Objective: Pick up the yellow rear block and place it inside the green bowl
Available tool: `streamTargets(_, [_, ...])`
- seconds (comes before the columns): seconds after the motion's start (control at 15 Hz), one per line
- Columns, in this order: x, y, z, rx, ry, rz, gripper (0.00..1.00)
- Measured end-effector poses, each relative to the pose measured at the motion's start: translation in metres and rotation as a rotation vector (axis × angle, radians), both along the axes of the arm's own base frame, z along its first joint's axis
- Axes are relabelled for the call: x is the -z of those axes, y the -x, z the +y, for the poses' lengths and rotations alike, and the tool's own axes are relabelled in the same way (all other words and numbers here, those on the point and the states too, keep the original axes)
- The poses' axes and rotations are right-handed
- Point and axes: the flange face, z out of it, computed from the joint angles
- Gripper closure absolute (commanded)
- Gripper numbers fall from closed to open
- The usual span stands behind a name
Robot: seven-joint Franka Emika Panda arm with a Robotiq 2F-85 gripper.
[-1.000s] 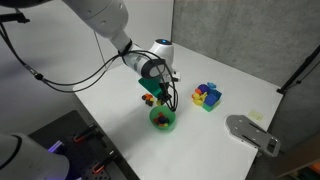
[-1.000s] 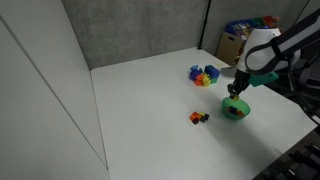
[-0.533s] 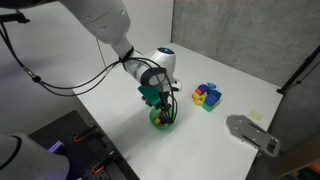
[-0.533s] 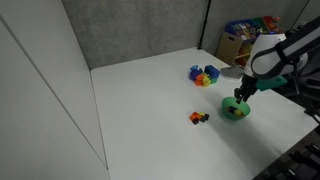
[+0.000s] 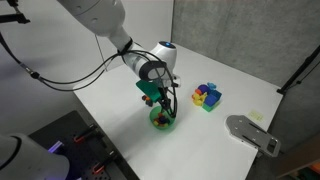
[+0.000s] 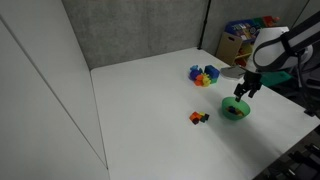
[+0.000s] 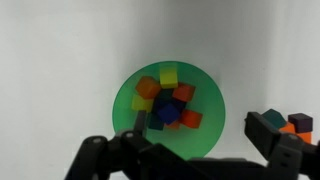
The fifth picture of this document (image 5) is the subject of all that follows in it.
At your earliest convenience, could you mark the red and black clamp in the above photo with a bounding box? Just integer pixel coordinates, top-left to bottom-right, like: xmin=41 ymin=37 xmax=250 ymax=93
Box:
xmin=91 ymin=150 xmax=118 ymax=176
xmin=73 ymin=123 xmax=100 ymax=144

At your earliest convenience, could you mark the pale yellow sticky note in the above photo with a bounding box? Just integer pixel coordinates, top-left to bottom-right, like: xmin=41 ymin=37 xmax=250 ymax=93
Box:
xmin=247 ymin=110 xmax=265 ymax=122

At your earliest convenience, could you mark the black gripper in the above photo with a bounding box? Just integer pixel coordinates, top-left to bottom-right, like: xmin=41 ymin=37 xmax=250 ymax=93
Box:
xmin=155 ymin=77 xmax=177 ymax=117

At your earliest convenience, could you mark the black cable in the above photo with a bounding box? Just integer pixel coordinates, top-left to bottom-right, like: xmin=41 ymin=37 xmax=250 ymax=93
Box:
xmin=29 ymin=49 xmax=177 ymax=116
xmin=0 ymin=31 xmax=178 ymax=118

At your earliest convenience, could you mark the black vertical pole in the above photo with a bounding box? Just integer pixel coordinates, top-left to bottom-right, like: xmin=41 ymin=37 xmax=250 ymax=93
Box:
xmin=276 ymin=44 xmax=320 ymax=96

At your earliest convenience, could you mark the yellow toy piece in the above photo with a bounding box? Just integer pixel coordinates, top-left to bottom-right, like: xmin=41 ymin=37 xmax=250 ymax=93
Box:
xmin=191 ymin=93 xmax=208 ymax=107

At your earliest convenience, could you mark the green toy box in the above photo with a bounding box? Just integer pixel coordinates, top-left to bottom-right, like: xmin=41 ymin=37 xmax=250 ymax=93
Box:
xmin=201 ymin=101 xmax=221 ymax=113

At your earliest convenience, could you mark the green plastic bowl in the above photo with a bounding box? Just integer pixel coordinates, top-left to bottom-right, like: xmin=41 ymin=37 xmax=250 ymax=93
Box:
xmin=148 ymin=105 xmax=177 ymax=132

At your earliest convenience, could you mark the grey metal plate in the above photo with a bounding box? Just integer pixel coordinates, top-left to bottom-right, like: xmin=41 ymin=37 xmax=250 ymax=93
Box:
xmin=225 ymin=114 xmax=282 ymax=159

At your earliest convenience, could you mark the blue toy box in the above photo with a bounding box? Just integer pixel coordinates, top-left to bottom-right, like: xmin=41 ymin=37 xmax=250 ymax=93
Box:
xmin=203 ymin=89 xmax=223 ymax=108

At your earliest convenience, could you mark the light blue toy piece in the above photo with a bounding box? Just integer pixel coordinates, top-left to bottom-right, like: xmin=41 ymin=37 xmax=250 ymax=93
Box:
xmin=206 ymin=82 xmax=218 ymax=92

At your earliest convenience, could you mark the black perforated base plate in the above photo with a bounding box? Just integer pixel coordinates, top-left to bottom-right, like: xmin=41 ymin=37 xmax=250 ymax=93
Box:
xmin=28 ymin=110 xmax=140 ymax=180

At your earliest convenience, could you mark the purple toy piece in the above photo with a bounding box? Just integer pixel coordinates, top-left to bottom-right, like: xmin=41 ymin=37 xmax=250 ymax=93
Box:
xmin=197 ymin=84 xmax=211 ymax=95

